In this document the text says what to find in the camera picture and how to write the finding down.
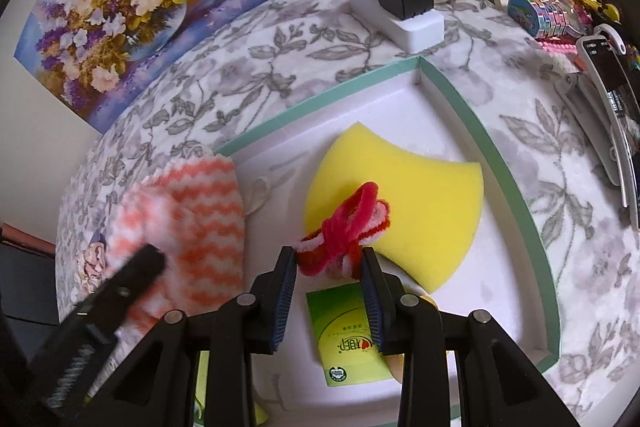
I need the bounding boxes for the pink white zigzag cloth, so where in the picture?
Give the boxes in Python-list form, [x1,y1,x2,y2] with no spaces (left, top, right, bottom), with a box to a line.
[102,157,247,333]

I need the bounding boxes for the pink bead strip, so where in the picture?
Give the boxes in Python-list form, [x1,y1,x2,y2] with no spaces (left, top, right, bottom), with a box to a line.
[537,34,581,58]

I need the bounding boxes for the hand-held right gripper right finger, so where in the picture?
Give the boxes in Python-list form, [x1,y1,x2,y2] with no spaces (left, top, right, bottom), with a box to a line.
[360,246,583,427]

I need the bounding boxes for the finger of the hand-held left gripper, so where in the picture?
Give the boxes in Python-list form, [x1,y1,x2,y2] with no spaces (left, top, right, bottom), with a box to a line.
[27,244,167,413]

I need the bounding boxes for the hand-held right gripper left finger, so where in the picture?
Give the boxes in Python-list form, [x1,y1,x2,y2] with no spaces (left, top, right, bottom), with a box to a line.
[75,246,299,427]

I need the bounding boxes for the yellow sponge with green back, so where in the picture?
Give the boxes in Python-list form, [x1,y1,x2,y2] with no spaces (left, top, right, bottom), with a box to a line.
[304,123,485,295]

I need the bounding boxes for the white tray with green rim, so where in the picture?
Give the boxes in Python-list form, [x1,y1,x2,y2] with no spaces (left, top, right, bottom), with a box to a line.
[212,55,562,427]

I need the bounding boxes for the red pink pipe cleaner bundle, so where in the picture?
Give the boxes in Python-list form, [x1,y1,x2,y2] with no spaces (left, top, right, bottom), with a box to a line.
[295,181,392,280]

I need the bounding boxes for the yellow toy car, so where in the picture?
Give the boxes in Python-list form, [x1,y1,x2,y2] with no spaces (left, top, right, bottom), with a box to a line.
[567,0,621,24]

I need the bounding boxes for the white power strip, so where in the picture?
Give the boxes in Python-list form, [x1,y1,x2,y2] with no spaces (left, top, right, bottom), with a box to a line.
[348,0,445,54]

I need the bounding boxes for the green packet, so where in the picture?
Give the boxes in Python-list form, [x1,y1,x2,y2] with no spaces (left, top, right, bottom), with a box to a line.
[305,283,401,388]

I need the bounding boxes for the colourful patterned tape rolls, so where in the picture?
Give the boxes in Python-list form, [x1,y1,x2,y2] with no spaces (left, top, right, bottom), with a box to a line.
[507,0,593,38]

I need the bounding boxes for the dark wood-edged furniture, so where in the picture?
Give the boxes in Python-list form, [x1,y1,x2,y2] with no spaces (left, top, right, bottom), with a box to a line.
[0,222,58,328]

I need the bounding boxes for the yellow-green packet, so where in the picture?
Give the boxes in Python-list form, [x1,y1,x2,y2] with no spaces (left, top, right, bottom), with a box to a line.
[192,349,268,427]

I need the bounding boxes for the floral painting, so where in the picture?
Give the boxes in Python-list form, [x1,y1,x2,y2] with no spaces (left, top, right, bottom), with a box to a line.
[14,0,310,132]

